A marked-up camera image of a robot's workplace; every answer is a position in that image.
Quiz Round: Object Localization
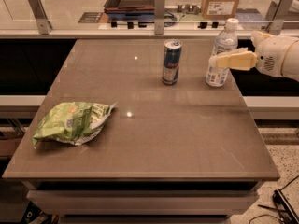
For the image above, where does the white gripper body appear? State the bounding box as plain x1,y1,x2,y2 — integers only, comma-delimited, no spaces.
251,31,299,78

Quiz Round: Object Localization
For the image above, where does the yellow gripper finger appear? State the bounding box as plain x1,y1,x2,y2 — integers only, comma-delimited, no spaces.
217,48,248,55
208,51,257,71

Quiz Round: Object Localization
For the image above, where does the clear plastic water bottle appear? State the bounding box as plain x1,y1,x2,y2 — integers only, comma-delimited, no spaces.
206,18,239,87

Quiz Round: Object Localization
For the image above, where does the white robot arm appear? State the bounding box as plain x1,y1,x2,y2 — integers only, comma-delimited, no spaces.
208,31,299,81

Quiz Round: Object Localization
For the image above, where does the green jalapeno chip bag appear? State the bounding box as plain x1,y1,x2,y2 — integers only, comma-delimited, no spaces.
32,102,115,147

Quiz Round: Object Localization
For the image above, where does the brown cardboard box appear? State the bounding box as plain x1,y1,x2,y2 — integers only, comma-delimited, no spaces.
201,0,240,20

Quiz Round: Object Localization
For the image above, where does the blue silver energy drink can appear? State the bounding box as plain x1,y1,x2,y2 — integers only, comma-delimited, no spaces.
162,39,182,85

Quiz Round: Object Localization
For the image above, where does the black device on floor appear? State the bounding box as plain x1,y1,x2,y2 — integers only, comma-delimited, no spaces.
272,189,299,224

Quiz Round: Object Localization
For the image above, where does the right metal glass bracket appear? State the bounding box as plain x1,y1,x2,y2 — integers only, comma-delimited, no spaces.
266,0,293,35

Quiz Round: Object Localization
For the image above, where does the metal glass bracket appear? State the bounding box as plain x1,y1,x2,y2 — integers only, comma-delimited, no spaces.
266,0,293,35
154,0,165,35
27,0,52,35

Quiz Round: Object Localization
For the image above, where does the middle metal glass bracket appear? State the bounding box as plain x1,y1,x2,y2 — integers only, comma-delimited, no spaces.
154,0,165,35

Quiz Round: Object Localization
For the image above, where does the left metal glass bracket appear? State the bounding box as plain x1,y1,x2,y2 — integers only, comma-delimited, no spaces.
27,0,52,35

